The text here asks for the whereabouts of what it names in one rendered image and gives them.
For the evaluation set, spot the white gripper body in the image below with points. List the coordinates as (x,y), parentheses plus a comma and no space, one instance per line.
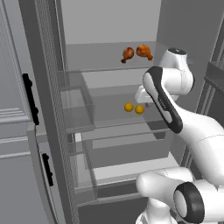
(141,96)

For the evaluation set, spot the clear door shelf bin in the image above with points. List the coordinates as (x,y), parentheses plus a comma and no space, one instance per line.
(84,172)
(76,105)

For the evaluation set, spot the yellow lemon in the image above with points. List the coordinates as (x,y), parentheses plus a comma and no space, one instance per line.
(139,109)
(128,107)

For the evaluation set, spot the grey freezer drawer front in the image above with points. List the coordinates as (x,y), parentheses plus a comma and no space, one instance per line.
(40,175)

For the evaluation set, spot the grey fridge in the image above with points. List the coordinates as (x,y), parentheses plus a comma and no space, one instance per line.
(116,87)

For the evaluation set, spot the grey fridge crisper drawer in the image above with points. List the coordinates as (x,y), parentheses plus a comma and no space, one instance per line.
(128,151)

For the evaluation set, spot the grey fridge door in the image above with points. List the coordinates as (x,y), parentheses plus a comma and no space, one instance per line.
(43,96)
(214,96)

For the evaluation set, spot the brown chicken drumstick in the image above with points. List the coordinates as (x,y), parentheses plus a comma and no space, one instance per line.
(127,54)
(143,51)

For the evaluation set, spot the glass fridge shelf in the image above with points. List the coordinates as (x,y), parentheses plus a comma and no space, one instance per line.
(122,113)
(113,57)

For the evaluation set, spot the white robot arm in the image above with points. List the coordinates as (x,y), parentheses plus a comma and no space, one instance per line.
(204,140)

